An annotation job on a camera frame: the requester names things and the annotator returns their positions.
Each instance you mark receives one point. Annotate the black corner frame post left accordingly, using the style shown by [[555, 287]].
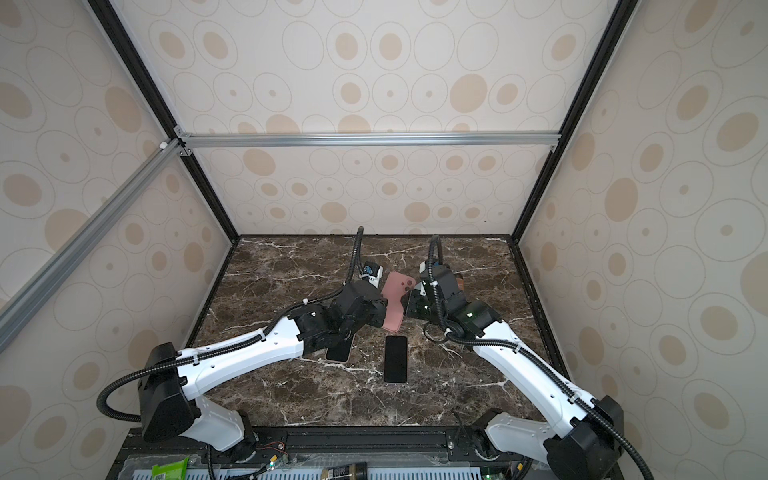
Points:
[[107, 17]]

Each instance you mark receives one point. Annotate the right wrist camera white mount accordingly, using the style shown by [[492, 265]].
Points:
[[429, 273]]

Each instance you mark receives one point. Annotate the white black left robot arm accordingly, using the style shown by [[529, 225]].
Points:
[[173, 400]]

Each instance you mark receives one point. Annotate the green packet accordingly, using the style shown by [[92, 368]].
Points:
[[176, 470]]

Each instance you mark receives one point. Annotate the horizontal aluminium rail back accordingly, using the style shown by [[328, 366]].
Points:
[[380, 139]]

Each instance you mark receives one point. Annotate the dark bottle at front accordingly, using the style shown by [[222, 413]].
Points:
[[353, 471]]

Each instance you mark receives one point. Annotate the diagonal aluminium rail left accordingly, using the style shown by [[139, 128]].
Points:
[[18, 312]]

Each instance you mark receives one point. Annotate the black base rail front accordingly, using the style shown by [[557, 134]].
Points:
[[411, 452]]

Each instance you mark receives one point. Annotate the pink phone case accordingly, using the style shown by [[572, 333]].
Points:
[[396, 288]]

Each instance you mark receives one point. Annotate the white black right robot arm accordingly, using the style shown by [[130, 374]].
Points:
[[577, 437]]

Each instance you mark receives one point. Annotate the phone with black screen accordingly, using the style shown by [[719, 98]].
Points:
[[395, 359]]

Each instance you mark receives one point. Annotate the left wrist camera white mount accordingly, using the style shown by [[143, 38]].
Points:
[[372, 273]]

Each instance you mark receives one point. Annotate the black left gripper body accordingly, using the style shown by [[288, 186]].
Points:
[[374, 315]]

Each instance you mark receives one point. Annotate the black corner frame post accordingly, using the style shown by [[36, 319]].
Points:
[[107, 17], [606, 47]]

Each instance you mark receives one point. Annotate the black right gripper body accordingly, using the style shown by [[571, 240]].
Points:
[[417, 306]]

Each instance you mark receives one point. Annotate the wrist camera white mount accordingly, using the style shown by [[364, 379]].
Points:
[[429, 273], [372, 273]]

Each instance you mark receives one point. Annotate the black corner frame post right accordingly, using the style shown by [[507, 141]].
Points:
[[606, 47]]

